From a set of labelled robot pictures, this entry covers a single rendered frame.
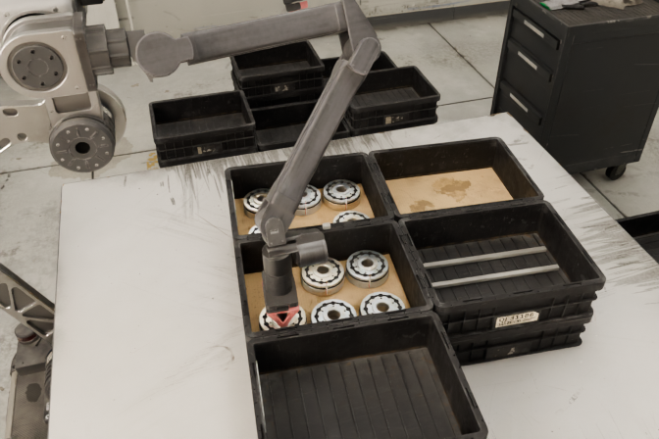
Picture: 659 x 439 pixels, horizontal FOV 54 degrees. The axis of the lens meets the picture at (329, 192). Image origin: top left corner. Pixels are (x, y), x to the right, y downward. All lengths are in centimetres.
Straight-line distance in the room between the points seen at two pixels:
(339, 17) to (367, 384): 74
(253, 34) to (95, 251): 95
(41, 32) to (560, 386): 129
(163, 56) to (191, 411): 78
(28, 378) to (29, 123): 94
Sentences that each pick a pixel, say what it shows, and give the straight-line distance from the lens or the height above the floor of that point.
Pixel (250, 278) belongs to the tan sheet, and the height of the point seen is 83.
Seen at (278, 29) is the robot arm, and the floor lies 146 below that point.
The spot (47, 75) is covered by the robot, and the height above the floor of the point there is 143.
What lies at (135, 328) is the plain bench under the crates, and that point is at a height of 70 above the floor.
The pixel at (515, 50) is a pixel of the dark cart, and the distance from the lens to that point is 315.
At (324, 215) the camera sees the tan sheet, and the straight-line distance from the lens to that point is 175.
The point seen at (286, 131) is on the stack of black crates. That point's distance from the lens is 294.
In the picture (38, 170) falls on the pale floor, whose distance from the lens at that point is 365.
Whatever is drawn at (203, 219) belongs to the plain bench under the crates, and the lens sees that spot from 198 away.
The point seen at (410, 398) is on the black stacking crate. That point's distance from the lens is 137.
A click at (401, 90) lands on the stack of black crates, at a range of 305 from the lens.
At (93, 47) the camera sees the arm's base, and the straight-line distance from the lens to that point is 120.
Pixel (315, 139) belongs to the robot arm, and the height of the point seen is 127.
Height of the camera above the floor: 196
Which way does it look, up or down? 38 degrees down
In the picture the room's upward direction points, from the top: straight up
